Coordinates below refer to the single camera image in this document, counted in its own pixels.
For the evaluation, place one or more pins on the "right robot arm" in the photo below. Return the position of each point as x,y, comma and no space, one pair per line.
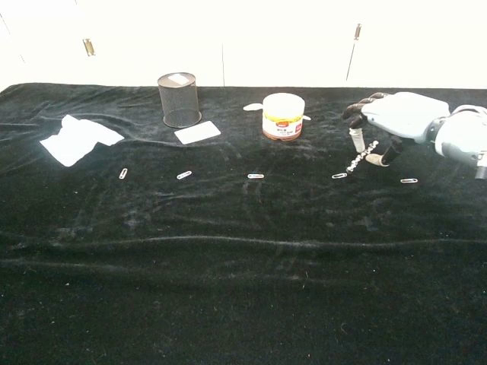
464,133

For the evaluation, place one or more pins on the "playing card with red pips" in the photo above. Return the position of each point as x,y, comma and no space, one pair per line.
198,132

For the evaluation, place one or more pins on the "black velvet tablecloth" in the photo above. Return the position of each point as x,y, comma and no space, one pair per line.
243,266

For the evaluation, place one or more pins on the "black mesh pen holder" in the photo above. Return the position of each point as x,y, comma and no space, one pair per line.
179,108

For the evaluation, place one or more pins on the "open peanut butter jar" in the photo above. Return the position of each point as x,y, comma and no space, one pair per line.
283,118

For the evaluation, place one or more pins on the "white folded paper napkin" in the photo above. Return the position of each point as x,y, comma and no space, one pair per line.
72,144

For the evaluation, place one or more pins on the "small paper clip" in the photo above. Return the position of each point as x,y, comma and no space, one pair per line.
123,173
409,180
255,176
184,175
339,175

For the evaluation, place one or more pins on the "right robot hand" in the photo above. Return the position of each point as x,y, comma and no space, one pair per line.
407,114

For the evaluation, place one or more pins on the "metal screen hinge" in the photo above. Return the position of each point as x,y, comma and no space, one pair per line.
88,47
357,32

